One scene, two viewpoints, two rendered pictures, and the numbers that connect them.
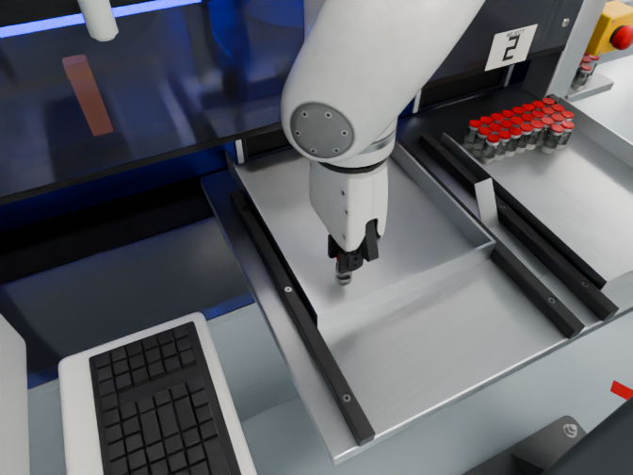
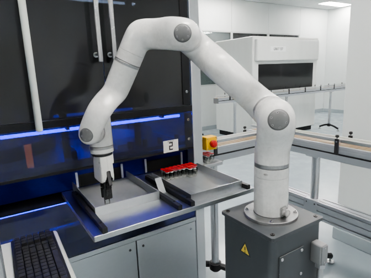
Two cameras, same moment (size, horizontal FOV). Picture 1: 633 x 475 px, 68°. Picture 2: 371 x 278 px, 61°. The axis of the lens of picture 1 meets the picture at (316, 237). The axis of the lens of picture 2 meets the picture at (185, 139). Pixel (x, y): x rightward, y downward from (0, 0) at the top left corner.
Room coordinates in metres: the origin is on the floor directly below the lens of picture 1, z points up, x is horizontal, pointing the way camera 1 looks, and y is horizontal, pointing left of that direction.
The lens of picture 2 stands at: (-0.79, -0.21, 1.38)
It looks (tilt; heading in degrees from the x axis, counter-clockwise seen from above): 12 degrees down; 353
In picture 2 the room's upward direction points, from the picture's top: 2 degrees counter-clockwise
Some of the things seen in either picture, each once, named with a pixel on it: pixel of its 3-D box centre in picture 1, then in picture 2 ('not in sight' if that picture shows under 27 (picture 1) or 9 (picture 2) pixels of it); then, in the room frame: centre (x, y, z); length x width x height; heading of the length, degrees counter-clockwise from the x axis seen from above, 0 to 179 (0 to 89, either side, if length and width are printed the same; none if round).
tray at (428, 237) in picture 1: (347, 201); (113, 190); (0.51, -0.05, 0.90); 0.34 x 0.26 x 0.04; 26
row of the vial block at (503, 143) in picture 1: (527, 137); (181, 172); (0.65, -0.35, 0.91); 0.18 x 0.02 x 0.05; 115
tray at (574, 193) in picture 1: (575, 179); (194, 180); (0.55, -0.40, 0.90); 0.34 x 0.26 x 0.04; 25
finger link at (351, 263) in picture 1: (356, 257); (108, 191); (0.35, -0.05, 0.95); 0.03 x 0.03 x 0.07; 26
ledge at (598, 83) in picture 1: (564, 76); (206, 161); (0.91, -0.52, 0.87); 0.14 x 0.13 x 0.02; 26
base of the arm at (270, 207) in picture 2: not in sight; (270, 190); (0.24, -0.63, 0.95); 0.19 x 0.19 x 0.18
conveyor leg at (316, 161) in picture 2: not in sight; (313, 210); (1.01, -1.24, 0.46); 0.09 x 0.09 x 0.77; 26
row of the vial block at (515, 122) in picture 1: (517, 129); (179, 171); (0.67, -0.34, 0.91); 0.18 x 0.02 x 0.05; 115
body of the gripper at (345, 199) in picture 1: (348, 183); (103, 165); (0.38, -0.03, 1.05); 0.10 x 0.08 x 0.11; 26
